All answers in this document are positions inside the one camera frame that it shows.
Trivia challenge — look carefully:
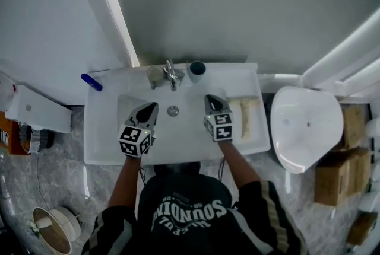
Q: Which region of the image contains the white sink vanity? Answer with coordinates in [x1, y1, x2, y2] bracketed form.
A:
[83, 62, 271, 166]

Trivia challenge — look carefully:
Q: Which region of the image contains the grey ribbed roll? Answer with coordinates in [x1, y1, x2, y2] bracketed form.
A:
[19, 125, 56, 154]

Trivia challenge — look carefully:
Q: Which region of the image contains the large cardboard box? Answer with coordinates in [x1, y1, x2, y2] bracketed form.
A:
[314, 146, 372, 207]

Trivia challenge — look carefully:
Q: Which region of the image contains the person's left forearm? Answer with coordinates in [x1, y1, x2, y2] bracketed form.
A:
[108, 154, 142, 210]

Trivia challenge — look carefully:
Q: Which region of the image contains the white water dispenser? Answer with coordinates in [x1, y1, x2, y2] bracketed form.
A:
[5, 83, 74, 133]

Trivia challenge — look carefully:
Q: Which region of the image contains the round white waste bin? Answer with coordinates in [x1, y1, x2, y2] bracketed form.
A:
[31, 206, 83, 255]

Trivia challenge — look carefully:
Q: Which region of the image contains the white ceramic basin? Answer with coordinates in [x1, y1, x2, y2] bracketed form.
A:
[270, 86, 344, 174]

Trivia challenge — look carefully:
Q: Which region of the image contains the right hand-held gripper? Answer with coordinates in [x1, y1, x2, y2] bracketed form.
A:
[203, 94, 234, 142]

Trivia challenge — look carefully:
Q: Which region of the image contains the grey cup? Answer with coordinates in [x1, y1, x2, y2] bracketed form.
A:
[189, 60, 207, 84]

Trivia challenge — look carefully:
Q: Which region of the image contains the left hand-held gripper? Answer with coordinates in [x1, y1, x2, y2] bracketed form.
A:
[118, 101, 160, 158]

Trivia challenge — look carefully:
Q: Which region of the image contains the small cardboard box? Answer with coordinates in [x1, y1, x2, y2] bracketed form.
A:
[347, 212, 379, 246]
[343, 105, 366, 149]

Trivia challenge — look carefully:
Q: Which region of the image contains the black shirt with striped sleeves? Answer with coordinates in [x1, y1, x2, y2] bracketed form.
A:
[81, 161, 309, 255]

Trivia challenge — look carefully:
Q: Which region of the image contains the orange box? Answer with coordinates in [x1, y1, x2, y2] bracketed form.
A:
[0, 111, 32, 156]

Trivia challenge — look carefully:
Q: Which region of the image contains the person's right forearm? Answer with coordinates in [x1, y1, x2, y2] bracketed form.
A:
[218, 138, 262, 189]

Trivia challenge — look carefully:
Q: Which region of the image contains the chrome faucet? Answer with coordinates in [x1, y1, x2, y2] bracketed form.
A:
[164, 59, 185, 92]

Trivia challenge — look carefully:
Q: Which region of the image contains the beige mug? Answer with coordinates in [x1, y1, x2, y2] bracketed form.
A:
[147, 65, 166, 90]

